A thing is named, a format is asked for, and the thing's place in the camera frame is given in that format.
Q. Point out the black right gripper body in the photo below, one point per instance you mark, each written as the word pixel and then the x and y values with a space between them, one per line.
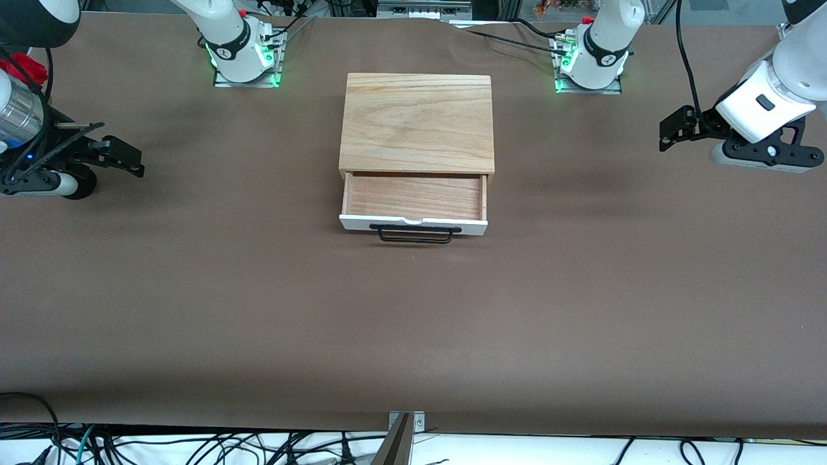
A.
pixel 72 150

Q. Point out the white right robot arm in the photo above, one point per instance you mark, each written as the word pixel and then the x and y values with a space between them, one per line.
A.
pixel 226 32

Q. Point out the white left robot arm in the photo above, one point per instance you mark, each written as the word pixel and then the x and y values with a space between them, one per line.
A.
pixel 607 39

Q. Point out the light wooden drawer cabinet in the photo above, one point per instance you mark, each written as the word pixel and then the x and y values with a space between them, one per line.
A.
pixel 417 123

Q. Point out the black cylindrical vase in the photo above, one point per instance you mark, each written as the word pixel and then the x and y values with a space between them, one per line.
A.
pixel 88 184

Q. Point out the silver power strip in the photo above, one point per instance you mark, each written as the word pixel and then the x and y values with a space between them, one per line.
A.
pixel 423 9

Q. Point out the brown table cover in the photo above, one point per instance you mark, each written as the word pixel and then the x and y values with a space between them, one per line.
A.
pixel 413 310

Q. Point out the aluminium frame profile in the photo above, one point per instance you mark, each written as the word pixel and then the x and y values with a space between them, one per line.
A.
pixel 784 31

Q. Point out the small metal clamp bracket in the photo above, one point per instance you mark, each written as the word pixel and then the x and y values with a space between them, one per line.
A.
pixel 418 421

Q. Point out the grey camera mount bar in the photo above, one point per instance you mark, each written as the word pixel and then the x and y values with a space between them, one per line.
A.
pixel 395 445

